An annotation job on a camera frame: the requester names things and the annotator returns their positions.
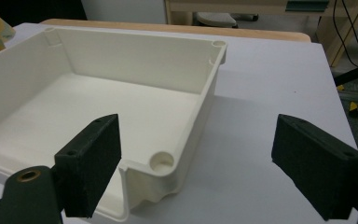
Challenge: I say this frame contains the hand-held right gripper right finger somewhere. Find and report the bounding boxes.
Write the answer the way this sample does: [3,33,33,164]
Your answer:
[270,113,358,222]

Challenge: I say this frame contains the light wooden desk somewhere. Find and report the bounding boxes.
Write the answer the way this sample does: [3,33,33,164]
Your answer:
[164,0,358,67]

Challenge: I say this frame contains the white plastic box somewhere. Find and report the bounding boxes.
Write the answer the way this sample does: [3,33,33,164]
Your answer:
[0,25,228,224]

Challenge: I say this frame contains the grey wheeled base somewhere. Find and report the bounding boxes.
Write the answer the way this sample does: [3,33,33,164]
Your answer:
[193,11,259,29]

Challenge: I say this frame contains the black stand leg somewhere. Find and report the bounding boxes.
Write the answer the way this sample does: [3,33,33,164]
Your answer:
[334,60,358,89]

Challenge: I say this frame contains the white cabinet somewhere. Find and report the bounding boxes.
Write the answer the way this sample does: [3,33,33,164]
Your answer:
[80,0,169,25]

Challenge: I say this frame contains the black cables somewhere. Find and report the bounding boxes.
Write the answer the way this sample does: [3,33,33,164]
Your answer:
[332,0,358,68]

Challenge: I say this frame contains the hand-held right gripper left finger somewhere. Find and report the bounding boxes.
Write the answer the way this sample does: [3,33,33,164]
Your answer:
[54,113,122,219]

